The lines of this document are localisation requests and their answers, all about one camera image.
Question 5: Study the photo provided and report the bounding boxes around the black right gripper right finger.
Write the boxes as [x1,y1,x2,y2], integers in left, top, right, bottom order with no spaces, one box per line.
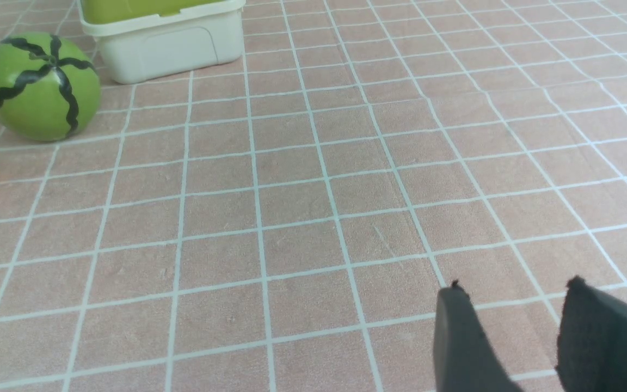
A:
[556,276,627,391]

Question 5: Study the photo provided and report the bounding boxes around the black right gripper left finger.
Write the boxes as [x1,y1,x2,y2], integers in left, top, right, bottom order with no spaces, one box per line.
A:
[434,281,522,391]

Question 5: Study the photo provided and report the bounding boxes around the pink checkered tablecloth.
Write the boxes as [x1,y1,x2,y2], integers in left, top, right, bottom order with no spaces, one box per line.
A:
[0,1,627,391]

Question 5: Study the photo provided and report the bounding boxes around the green and white lunch box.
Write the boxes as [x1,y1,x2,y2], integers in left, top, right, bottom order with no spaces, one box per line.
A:
[78,1,245,84]

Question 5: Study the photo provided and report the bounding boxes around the green toy watermelon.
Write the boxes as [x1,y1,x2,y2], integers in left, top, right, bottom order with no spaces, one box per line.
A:
[0,32,101,143]

